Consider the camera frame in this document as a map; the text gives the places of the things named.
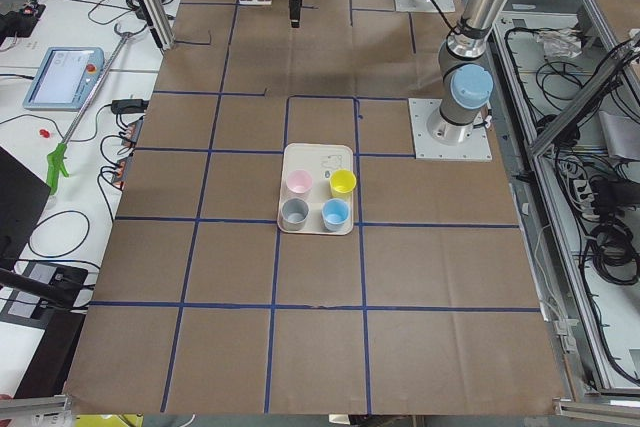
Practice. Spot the pink cup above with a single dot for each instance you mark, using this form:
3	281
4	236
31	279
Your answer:
299	183

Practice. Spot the black power adapter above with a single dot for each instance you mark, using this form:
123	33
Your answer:
129	106

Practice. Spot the teach pendant tablet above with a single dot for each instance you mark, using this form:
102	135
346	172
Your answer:
64	79

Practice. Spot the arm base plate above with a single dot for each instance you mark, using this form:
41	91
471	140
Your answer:
436	139
447	6

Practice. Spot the yellow cup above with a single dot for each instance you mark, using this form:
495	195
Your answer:
342	183

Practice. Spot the grey cup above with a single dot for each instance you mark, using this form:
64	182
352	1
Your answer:
294	214

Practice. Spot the brown paper table cover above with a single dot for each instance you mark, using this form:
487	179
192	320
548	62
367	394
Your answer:
203	305

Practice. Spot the light blue cup far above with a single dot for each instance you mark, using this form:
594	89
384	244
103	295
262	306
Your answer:
335	214

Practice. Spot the cream serving tray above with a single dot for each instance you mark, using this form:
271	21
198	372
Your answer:
320	161

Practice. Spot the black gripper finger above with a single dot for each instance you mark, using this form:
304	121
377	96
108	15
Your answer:
293	13
297	12

